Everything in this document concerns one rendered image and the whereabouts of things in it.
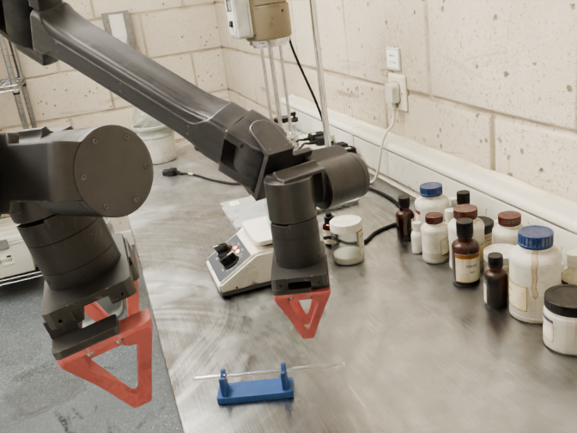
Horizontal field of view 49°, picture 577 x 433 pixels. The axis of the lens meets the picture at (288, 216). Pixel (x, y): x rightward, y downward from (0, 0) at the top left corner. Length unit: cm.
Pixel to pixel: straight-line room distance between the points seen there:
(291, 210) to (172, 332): 41
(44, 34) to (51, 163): 53
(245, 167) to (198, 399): 32
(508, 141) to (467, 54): 19
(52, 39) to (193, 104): 21
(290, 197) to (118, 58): 29
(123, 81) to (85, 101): 261
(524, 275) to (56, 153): 71
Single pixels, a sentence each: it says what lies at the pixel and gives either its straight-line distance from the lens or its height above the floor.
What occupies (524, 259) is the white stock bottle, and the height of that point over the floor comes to 85.
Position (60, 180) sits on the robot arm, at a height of 116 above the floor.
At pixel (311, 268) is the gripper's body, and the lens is 73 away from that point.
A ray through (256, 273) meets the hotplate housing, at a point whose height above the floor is 78.
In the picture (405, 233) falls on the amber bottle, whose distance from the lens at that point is 124.
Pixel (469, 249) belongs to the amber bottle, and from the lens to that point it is 104.
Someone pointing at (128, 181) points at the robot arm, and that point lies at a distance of 40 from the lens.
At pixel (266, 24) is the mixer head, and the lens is 139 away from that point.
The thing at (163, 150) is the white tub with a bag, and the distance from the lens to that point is 210.
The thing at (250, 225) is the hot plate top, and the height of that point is 84.
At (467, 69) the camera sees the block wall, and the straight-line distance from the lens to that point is 130.
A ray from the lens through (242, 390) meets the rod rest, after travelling 86.
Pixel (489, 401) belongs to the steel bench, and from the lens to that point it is 82.
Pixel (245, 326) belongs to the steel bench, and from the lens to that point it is 101.
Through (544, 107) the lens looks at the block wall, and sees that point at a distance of 113.
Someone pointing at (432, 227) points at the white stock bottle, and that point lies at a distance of 113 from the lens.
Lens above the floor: 125
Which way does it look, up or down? 20 degrees down
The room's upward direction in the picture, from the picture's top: 8 degrees counter-clockwise
